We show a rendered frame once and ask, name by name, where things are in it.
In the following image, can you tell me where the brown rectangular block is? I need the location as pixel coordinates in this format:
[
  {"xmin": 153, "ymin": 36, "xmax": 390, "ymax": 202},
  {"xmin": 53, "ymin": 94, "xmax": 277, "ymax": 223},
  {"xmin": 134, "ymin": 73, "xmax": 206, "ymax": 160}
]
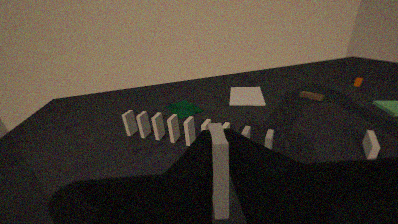
[{"xmin": 299, "ymin": 91, "xmax": 325, "ymax": 101}]

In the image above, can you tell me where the green rectangular block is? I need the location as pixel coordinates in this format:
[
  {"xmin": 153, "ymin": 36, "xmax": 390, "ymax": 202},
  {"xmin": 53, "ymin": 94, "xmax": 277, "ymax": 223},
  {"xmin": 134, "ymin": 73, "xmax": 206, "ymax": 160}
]
[{"xmin": 373, "ymin": 101, "xmax": 398, "ymax": 116}]

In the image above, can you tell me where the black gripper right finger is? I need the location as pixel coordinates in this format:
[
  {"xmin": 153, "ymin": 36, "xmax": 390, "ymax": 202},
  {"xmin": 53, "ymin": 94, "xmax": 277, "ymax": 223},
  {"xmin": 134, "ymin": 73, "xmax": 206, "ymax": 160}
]
[{"xmin": 223, "ymin": 128, "xmax": 398, "ymax": 224}]

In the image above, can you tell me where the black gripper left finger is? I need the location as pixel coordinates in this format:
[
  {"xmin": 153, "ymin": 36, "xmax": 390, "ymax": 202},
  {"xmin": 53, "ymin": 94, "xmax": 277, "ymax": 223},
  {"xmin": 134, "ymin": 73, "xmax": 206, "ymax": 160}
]
[{"xmin": 48, "ymin": 130, "xmax": 213, "ymax": 224}]

